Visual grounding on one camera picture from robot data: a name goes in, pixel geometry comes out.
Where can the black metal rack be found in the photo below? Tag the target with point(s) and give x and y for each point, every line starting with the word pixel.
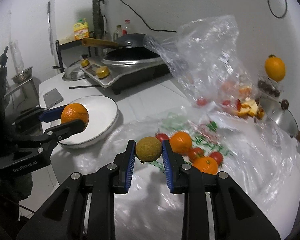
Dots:
pixel 67 50

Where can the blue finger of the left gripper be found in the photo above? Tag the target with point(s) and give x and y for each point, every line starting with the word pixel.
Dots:
pixel 66 130
pixel 49 115

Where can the black chopstick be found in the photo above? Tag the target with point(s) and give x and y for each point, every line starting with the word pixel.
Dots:
pixel 86 86

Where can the small steel pot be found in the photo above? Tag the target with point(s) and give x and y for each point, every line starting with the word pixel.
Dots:
pixel 278 112

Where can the dark oil bottle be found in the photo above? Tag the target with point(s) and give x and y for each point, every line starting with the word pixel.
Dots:
pixel 117 33

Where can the black wok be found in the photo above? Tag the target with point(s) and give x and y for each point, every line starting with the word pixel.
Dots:
pixel 125 41

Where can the orange mandarin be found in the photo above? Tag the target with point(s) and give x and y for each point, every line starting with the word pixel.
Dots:
pixel 206 165
pixel 181 143
pixel 73 112

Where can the red cherry tomato left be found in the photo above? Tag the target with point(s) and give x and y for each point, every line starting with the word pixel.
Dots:
pixel 162 136

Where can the orange peel scraps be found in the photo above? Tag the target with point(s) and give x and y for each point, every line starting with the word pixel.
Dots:
pixel 249 108

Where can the flat printed plastic bag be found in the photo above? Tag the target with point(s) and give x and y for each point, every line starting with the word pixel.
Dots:
pixel 261 158

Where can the green-brown longan fruit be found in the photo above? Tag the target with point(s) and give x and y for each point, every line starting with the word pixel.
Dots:
pixel 148 149

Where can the large orange on jar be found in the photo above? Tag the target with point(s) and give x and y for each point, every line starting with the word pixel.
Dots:
pixel 275 68

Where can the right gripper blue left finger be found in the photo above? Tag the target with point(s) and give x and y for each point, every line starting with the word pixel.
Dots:
pixel 113 178

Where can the red-capped sauce bottle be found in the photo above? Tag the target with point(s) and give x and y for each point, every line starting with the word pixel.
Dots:
pixel 126 28

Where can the clear container of grapes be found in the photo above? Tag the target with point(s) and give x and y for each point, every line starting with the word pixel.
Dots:
pixel 268 87

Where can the black umbrella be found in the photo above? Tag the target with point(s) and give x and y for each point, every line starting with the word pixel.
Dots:
pixel 98 21

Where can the red cherry tomato right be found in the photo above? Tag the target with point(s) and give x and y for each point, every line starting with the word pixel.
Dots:
pixel 217 156

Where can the orange mandarin top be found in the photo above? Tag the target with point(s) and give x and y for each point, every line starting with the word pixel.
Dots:
pixel 181 143

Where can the steel bowl on stand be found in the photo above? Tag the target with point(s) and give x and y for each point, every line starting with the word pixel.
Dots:
pixel 23 75

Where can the white ceramic plate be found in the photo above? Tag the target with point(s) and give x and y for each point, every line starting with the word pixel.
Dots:
pixel 103 114

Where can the yellow detergent bottle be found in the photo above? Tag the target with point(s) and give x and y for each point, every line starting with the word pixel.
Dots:
pixel 81 29

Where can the red cherry tomato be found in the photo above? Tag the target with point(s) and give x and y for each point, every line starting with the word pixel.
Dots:
pixel 162 136
pixel 217 156
pixel 195 153

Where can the steel pot lid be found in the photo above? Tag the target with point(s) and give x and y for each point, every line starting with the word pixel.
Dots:
pixel 74 72

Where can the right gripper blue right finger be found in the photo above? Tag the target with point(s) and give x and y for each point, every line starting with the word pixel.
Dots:
pixel 182 178

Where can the grey phone on table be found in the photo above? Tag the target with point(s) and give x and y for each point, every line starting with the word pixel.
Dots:
pixel 52 98

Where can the upright clear plastic bag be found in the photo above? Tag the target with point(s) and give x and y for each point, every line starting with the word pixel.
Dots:
pixel 202 57

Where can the red cherry tomato middle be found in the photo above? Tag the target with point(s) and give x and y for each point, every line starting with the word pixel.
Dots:
pixel 195 153

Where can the steel induction cooker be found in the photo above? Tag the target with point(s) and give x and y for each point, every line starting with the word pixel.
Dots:
pixel 124 68

